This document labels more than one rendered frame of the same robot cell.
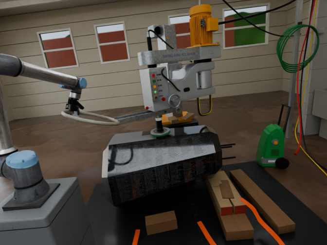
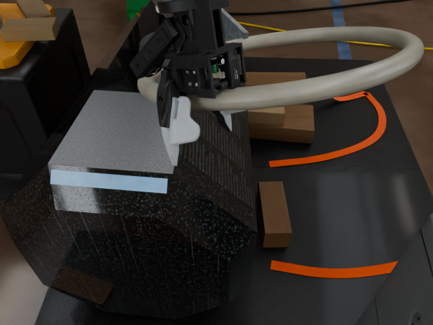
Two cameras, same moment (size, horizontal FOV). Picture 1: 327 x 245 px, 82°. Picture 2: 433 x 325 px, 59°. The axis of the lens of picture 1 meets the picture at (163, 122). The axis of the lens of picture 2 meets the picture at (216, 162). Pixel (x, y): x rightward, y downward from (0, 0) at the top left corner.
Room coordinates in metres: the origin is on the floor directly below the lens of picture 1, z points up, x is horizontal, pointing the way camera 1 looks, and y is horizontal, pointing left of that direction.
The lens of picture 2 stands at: (1.67, 1.24, 1.56)
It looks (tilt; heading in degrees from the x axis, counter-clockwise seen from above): 46 degrees down; 276
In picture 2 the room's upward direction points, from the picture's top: straight up
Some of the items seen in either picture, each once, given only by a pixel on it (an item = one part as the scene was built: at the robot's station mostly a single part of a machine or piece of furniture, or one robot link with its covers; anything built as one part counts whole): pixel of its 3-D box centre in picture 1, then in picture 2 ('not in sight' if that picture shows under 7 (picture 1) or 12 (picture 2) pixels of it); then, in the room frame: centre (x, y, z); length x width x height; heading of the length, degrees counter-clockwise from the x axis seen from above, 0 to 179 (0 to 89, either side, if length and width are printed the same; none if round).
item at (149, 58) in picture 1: (180, 57); not in sight; (2.13, -0.26, 1.62); 0.96 x 0.25 x 0.17; 119
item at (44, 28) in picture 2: (172, 119); (31, 29); (2.57, -0.14, 0.81); 0.20 x 0.10 x 0.05; 11
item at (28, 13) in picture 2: (187, 116); (32, 5); (2.66, -0.36, 0.80); 0.20 x 0.10 x 0.05; 130
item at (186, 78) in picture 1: (186, 86); not in sight; (2.13, -0.30, 1.30); 0.74 x 0.23 x 0.49; 119
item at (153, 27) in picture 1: (154, 31); not in sight; (2.83, -0.03, 2.00); 0.20 x 0.18 x 0.15; 3
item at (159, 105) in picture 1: (161, 89); not in sight; (1.99, -0.02, 1.32); 0.36 x 0.22 x 0.45; 119
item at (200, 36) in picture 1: (201, 27); not in sight; (2.26, -0.54, 1.90); 0.31 x 0.28 x 0.40; 29
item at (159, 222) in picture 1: (161, 222); (272, 213); (1.51, 0.14, 0.07); 0.30 x 0.12 x 0.12; 97
